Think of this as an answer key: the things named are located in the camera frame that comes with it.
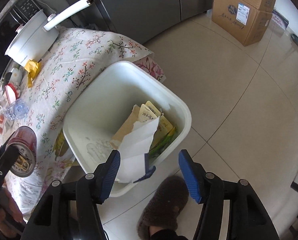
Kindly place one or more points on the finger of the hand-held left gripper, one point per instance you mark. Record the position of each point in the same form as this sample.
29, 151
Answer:
1, 165

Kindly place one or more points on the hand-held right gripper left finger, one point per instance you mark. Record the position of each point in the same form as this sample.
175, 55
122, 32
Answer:
111, 172

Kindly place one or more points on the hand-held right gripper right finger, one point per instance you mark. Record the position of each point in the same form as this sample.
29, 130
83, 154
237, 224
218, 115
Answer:
189, 177

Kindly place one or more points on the white paper packaging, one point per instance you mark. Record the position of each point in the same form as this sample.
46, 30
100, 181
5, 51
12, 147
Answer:
139, 155

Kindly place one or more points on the red drink can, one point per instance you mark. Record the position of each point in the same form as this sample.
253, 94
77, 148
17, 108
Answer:
26, 137

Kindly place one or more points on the yellow printed packet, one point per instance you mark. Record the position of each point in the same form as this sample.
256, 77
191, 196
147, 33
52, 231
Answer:
165, 130

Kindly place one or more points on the white plastic bin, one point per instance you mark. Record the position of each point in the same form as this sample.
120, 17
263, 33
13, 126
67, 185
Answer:
106, 110

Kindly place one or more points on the person's left hand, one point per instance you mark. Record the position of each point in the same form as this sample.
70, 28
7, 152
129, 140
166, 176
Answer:
11, 207

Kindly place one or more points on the brown fuzzy slipper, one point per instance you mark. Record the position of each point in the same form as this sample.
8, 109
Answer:
164, 200

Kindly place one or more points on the flowered under tablecloth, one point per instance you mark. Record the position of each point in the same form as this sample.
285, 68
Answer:
56, 165

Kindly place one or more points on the crushed clear plastic bottle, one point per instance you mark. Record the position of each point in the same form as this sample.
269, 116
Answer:
17, 110

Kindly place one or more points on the person's black trouser leg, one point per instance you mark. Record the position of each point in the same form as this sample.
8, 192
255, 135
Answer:
166, 233

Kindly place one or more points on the red rimmed white lid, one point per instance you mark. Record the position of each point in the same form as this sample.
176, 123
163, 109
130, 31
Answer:
12, 92

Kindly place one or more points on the yellow crumpled wrapper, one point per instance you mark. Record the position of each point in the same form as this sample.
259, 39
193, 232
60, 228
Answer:
32, 71

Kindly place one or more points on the floral tablecloth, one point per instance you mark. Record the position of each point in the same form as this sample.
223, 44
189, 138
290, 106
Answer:
71, 62

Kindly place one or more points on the white electric pot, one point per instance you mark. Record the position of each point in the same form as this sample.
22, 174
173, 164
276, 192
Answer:
31, 42

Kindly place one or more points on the black microwave oven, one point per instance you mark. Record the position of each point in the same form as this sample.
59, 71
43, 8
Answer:
25, 6

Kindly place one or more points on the grey refrigerator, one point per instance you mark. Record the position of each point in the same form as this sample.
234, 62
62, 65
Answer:
139, 5

